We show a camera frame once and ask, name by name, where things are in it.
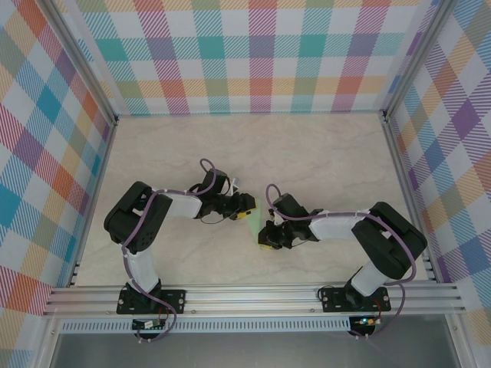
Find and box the light green paper sheet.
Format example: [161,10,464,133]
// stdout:
[245,201,278,251]

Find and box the grey metal panel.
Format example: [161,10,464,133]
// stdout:
[49,331,461,368]

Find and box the thin black right gripper cable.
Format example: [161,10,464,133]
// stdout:
[285,233,320,248]

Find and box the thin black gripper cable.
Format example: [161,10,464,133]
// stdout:
[285,233,320,248]
[199,214,232,225]

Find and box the thin black left gripper cable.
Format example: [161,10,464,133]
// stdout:
[199,214,232,225]

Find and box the aluminium mounting rail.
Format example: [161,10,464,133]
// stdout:
[41,281,467,317]

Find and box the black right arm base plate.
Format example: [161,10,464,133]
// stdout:
[319,287,392,314]

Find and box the perforated metal cable duct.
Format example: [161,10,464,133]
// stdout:
[59,317,352,334]

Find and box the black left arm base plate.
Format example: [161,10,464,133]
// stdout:
[116,287,188,315]

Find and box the aluminium table side rail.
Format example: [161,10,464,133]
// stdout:
[65,118,119,288]
[381,114,439,284]

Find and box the aluminium frame post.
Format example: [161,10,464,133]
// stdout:
[40,0,119,126]
[381,0,460,122]

